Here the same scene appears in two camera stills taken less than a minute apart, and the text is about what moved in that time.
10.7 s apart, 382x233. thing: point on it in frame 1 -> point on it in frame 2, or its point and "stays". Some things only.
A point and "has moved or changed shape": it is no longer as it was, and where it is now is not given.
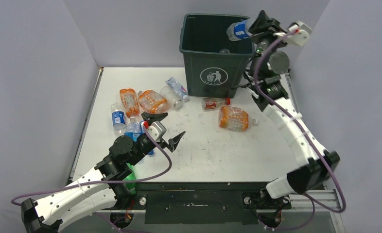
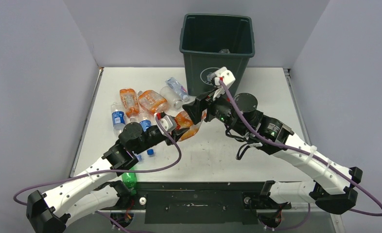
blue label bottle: (142, 131) stays
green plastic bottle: (130, 186) stays
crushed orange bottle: (151, 101) stays
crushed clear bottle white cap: (180, 91) stays
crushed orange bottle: (233, 119) has moved or changed shape
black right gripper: (263, 23) -> (195, 108)
